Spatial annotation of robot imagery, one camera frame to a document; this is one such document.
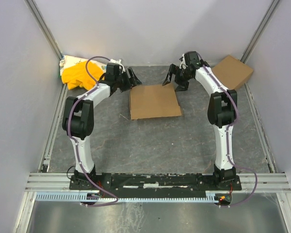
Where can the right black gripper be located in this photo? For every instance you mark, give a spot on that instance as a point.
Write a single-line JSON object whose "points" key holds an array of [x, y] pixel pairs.
{"points": [[178, 75]]}

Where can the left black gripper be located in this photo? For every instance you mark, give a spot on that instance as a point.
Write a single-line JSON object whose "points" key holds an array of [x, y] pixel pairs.
{"points": [[126, 79]]}

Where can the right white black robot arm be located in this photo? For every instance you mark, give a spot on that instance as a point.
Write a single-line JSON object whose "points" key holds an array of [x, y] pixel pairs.
{"points": [[222, 110]]}

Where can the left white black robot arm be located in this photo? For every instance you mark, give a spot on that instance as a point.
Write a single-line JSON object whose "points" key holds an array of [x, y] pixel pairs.
{"points": [[78, 119]]}

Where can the closed brown cardboard box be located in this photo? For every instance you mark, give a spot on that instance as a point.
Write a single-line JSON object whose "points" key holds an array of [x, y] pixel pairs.
{"points": [[232, 73]]}

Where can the yellow cloth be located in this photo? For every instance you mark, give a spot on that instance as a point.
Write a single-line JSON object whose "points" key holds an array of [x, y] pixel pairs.
{"points": [[77, 76]]}

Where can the white patterned cloth bag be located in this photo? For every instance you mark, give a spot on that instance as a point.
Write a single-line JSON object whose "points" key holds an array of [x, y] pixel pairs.
{"points": [[71, 61]]}

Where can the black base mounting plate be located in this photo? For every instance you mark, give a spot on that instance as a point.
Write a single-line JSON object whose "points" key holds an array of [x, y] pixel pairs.
{"points": [[162, 185]]}

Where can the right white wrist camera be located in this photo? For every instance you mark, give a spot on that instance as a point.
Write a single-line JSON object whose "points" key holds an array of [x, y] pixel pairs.
{"points": [[182, 62]]}

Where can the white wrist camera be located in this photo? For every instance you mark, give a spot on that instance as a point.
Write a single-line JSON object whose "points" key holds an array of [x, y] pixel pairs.
{"points": [[119, 62], [182, 62]]}

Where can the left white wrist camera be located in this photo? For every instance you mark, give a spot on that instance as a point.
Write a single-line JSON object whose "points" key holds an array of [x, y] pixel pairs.
{"points": [[119, 62]]}

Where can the right aluminium corner post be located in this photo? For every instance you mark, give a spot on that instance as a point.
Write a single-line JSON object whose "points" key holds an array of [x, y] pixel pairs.
{"points": [[260, 29]]}

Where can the aluminium corner post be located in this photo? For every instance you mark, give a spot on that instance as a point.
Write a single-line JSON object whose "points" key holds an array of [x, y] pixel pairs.
{"points": [[260, 29], [32, 6]]}

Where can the left aluminium corner post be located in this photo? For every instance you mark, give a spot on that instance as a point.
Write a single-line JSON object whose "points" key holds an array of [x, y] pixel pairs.
{"points": [[32, 6]]}

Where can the aluminium frame rail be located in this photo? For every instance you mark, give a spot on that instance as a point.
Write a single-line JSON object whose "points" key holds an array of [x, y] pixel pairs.
{"points": [[59, 182]]}

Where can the light blue cable duct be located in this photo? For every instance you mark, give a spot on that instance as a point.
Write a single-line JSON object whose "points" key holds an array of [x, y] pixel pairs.
{"points": [[92, 198]]}

